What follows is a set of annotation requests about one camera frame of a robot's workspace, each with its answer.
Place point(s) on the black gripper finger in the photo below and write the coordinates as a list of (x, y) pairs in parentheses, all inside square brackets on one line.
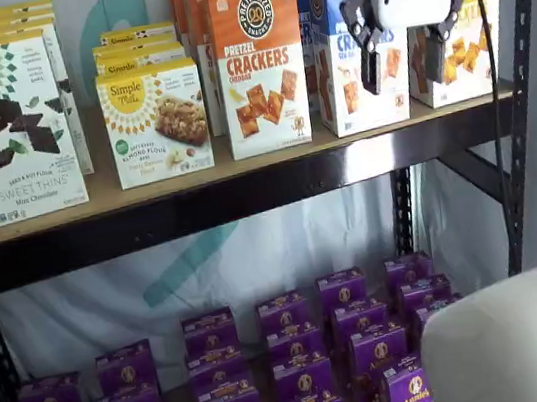
[(371, 72), (437, 59)]

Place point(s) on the blue sea salt pretzel crackers box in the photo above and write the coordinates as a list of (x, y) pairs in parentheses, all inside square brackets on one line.
[(311, 78), (350, 103)]

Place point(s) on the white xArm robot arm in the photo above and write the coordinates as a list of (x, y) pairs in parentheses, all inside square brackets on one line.
[(521, 335)]

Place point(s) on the yellow honey mustard crackers box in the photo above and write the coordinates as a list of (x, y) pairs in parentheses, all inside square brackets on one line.
[(477, 58)]

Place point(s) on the orange cheddar pretzel crackers box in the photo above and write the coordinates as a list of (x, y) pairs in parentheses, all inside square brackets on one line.
[(204, 69), (176, 7), (260, 76)]

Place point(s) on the black metal shelf rack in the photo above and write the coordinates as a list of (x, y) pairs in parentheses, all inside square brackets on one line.
[(249, 209)]

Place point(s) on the Simple Mills almond bars box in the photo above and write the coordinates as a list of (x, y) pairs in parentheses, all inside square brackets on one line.
[(156, 127), (137, 34), (140, 55)]

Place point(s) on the wooden shelf board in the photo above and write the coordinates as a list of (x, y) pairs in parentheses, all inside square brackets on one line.
[(105, 195)]

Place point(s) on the Simple Mills sweet thins box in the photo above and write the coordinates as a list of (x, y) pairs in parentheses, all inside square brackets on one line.
[(11, 133), (12, 10), (9, 21), (63, 65)]

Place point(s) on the white backdrop sheet teal logo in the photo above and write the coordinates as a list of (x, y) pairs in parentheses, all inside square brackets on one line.
[(86, 299)]

